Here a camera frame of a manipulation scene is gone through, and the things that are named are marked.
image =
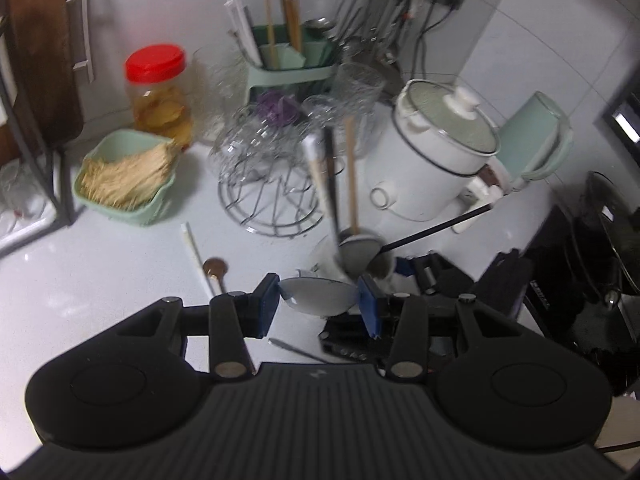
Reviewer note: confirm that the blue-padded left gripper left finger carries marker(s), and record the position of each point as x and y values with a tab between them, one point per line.
233	318

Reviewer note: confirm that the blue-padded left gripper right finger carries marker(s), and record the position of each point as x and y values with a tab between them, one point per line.
400	322

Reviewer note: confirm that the small wooden spoon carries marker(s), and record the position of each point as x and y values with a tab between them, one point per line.
215	269

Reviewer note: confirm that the white chopstick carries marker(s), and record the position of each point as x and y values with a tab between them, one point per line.
196	260

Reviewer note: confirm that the white spoon with black rim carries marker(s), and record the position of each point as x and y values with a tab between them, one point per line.
314	295

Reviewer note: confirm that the black chopstick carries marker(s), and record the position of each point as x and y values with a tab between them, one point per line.
442	226

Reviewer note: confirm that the white ceramic Starbucks mug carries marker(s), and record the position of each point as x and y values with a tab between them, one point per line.
354	256

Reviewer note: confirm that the long wooden handled utensil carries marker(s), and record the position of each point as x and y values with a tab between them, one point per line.
351	174

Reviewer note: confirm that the light green electric kettle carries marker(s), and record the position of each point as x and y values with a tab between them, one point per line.
535	141

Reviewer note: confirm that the white electric cooking pot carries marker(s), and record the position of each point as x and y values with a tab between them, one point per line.
437	141

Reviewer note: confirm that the green plastic basket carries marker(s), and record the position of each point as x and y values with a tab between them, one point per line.
115	146

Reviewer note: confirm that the purple-lidded glass jar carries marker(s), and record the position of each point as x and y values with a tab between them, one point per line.
277	109

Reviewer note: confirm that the black metal dish rack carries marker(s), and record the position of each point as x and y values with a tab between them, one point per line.
35	185

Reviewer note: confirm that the red-lidded plastic jar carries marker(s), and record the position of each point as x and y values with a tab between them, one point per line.
157	92

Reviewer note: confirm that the textured glass pitcher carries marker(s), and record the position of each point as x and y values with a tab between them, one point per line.
356	88

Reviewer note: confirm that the green utensil holder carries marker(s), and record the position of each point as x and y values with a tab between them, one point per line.
294	68

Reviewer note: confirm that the metal ladle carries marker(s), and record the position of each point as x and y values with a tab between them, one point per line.
321	24

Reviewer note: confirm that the brown wooden cutting board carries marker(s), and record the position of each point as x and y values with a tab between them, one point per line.
42	34

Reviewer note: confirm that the metal wire cup rack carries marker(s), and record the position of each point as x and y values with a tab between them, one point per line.
263	183

